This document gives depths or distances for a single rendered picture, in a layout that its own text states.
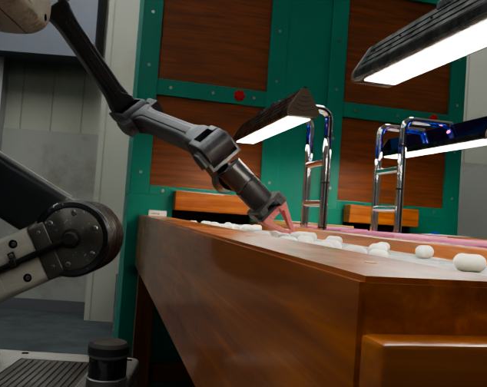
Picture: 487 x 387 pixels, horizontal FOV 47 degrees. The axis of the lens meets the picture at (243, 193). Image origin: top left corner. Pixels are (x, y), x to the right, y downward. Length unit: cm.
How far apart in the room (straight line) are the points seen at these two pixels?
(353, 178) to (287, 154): 29
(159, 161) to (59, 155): 226
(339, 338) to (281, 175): 189
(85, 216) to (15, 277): 15
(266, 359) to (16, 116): 409
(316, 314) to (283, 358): 6
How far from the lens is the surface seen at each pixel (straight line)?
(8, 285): 99
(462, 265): 73
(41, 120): 436
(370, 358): 26
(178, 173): 208
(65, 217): 96
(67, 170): 425
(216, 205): 203
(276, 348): 39
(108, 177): 392
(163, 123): 132
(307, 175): 175
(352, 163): 228
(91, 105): 428
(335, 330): 30
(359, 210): 221
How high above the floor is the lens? 79
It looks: 2 degrees up
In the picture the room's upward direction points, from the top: 4 degrees clockwise
